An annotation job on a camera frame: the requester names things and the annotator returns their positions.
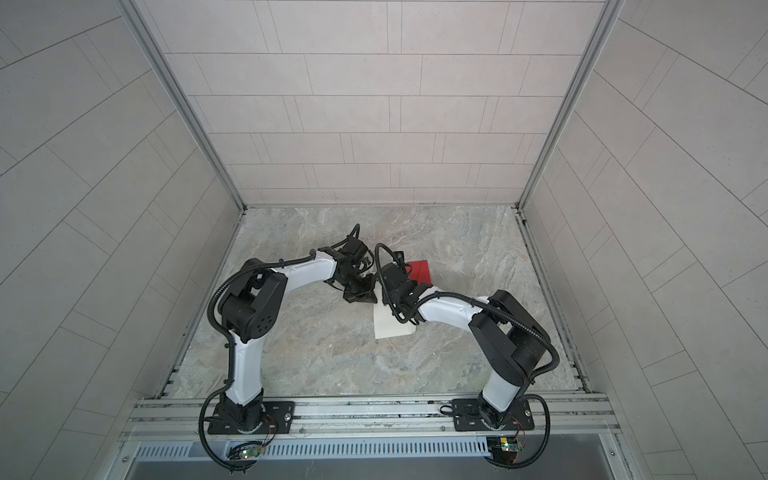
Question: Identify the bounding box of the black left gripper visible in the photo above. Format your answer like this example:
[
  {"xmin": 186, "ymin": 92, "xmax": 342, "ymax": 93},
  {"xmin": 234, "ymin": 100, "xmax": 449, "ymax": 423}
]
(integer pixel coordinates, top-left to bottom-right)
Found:
[{"xmin": 336, "ymin": 268, "xmax": 381, "ymax": 302}]

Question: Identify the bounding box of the red paper envelope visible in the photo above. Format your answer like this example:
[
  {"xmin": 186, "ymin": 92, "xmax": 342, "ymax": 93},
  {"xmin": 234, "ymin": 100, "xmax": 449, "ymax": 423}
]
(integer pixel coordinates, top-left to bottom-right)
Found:
[{"xmin": 406, "ymin": 260, "xmax": 432, "ymax": 284}]

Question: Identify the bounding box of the cream paper envelope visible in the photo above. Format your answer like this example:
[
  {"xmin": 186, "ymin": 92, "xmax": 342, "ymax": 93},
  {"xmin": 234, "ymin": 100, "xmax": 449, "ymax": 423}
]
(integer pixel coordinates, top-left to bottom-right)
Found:
[{"xmin": 373, "ymin": 302, "xmax": 416, "ymax": 340}]

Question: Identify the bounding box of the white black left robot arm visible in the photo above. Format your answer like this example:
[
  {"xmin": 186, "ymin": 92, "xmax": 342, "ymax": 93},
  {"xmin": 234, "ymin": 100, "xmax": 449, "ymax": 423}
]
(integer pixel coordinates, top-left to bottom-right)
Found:
[{"xmin": 207, "ymin": 233, "xmax": 377, "ymax": 432}]

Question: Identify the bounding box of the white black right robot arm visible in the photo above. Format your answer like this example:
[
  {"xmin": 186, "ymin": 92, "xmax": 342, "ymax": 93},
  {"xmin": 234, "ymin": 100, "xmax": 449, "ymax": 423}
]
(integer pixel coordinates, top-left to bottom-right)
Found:
[{"xmin": 377, "ymin": 263, "xmax": 560, "ymax": 429}]

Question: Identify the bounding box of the right green circuit board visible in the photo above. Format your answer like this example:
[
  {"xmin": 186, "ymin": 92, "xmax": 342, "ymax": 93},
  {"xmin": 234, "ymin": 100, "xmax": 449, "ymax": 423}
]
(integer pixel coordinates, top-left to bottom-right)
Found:
[{"xmin": 486, "ymin": 436, "xmax": 525, "ymax": 465}]

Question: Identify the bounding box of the green circuit board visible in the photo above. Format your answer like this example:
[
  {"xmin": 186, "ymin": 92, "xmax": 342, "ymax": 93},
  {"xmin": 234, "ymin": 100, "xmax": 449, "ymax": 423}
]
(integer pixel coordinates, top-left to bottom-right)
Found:
[
  {"xmin": 486, "ymin": 436, "xmax": 525, "ymax": 465},
  {"xmin": 227, "ymin": 441, "xmax": 265, "ymax": 461}
]

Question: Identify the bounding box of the left green circuit board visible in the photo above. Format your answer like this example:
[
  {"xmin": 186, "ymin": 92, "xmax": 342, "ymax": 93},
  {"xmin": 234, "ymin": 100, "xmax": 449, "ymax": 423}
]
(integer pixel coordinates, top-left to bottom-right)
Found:
[{"xmin": 227, "ymin": 441, "xmax": 265, "ymax": 461}]

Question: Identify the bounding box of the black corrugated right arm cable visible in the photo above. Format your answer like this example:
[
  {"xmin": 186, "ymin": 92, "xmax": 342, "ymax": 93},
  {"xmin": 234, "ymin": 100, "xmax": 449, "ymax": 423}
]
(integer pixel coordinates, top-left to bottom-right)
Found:
[{"xmin": 373, "ymin": 241, "xmax": 562, "ymax": 470}]

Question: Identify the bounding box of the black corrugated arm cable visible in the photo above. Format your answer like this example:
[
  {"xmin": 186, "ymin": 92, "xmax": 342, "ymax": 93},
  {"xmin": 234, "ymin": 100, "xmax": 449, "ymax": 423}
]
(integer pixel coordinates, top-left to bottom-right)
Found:
[
  {"xmin": 373, "ymin": 241, "xmax": 562, "ymax": 470},
  {"xmin": 197, "ymin": 223, "xmax": 364, "ymax": 472}
]

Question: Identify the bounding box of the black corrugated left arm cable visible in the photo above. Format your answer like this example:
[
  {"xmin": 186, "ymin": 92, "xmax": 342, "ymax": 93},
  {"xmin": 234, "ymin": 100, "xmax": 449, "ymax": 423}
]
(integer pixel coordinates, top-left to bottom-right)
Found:
[{"xmin": 197, "ymin": 223, "xmax": 364, "ymax": 472}]

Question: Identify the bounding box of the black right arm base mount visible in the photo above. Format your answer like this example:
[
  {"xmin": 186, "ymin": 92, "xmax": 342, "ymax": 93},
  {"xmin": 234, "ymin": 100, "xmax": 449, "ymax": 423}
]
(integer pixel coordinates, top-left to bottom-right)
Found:
[{"xmin": 440, "ymin": 396, "xmax": 535, "ymax": 432}]

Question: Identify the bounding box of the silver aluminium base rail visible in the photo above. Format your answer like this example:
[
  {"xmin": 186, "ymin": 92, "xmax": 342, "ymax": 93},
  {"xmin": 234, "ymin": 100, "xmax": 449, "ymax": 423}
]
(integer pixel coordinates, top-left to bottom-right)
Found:
[{"xmin": 106, "ymin": 391, "xmax": 633, "ymax": 479}]

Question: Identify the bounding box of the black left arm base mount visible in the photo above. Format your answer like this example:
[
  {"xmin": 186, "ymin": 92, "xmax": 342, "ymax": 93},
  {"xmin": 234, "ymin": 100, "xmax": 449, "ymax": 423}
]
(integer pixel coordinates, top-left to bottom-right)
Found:
[{"xmin": 205, "ymin": 398, "xmax": 296, "ymax": 435}]

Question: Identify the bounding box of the silver aluminium corner post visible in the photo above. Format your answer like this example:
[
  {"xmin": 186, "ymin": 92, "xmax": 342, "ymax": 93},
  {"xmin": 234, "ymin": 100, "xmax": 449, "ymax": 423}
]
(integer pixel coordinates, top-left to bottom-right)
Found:
[{"xmin": 115, "ymin": 0, "xmax": 247, "ymax": 214}]

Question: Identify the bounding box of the silver right corner post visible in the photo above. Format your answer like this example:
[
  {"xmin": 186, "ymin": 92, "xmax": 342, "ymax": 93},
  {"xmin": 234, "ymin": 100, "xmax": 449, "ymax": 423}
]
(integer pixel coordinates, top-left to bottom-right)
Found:
[{"xmin": 517, "ymin": 0, "xmax": 624, "ymax": 214}]

